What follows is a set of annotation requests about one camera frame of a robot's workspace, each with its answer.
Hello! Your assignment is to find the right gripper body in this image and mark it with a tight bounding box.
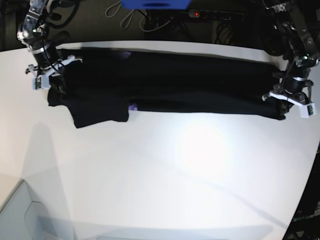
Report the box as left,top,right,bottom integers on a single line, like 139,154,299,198
25,47,83,83

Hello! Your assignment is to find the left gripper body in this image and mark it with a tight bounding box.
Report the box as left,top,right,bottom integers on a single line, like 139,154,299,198
261,73,314,107

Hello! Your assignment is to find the black t-shirt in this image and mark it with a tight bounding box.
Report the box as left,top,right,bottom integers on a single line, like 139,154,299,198
47,49,291,128

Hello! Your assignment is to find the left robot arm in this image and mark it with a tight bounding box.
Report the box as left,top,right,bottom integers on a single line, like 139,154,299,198
262,0,320,108

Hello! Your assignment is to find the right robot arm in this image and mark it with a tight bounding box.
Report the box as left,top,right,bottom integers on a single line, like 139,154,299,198
17,0,80,89

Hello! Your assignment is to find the blue box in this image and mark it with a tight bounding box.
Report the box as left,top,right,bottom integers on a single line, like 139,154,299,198
121,0,191,10

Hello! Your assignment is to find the black power strip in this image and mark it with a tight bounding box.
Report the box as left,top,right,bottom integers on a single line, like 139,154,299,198
188,9,245,21

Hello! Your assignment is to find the white bin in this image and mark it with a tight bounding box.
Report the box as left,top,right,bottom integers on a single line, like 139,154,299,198
0,178,76,240

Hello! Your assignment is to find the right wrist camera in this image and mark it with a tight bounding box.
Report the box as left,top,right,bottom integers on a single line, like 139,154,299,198
32,75,50,90

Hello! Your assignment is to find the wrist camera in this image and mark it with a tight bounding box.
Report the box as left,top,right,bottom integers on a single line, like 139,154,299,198
299,102,316,119
32,75,50,90

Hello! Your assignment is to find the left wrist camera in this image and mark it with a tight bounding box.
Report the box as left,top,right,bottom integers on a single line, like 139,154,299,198
299,102,316,119

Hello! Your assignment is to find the white cable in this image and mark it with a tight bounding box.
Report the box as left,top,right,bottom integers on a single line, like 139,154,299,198
105,3,176,32

